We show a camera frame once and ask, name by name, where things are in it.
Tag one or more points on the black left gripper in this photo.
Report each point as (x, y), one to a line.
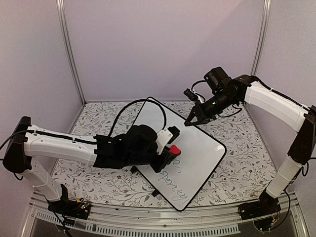
(164, 161)

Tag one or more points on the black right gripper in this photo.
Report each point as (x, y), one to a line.
(192, 114)

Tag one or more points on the red whiteboard eraser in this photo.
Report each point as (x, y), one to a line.
(174, 150)

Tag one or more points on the white whiteboard black frame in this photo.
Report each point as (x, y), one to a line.
(182, 179)

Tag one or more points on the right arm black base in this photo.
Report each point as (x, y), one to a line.
(266, 205)

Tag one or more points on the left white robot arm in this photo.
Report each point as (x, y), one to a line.
(140, 145)

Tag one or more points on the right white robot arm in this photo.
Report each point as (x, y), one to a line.
(251, 90)

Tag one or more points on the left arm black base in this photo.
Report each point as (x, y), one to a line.
(73, 208)

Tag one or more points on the black whiteboard stand foot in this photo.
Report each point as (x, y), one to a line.
(134, 169)

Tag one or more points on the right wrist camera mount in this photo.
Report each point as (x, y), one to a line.
(194, 96)

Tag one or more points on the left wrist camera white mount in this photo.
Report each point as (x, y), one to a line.
(166, 136)

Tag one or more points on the right aluminium frame post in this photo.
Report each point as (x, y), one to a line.
(262, 35)

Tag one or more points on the aluminium frame post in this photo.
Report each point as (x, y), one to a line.
(69, 51)
(262, 35)

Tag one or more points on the aluminium front rail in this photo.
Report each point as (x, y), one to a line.
(203, 221)

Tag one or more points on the left aluminium frame post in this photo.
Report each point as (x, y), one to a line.
(69, 51)

